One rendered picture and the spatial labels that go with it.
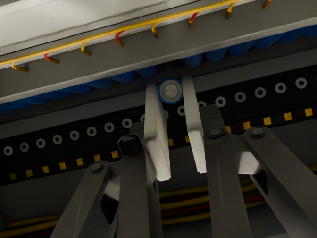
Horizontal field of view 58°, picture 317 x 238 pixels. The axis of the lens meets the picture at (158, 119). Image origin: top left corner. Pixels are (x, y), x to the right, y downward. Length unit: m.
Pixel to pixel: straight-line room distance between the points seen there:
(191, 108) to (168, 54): 0.03
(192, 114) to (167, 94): 0.05
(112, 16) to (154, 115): 0.06
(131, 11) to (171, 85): 0.06
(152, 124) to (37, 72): 0.08
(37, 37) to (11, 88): 0.04
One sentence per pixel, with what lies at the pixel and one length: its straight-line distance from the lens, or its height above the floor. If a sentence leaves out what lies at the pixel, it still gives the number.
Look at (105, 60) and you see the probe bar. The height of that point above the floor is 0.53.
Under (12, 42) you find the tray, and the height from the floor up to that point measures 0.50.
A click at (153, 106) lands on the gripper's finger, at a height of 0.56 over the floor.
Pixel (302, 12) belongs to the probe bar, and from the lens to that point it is 0.18.
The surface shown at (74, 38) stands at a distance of 0.18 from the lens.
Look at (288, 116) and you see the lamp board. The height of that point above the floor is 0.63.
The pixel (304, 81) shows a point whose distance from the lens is 0.33.
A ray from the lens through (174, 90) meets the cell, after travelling 0.20.
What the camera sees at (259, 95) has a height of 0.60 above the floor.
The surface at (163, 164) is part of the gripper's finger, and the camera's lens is 0.15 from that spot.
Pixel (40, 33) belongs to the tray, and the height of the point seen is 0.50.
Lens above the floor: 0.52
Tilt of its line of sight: 17 degrees up
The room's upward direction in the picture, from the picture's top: 165 degrees clockwise
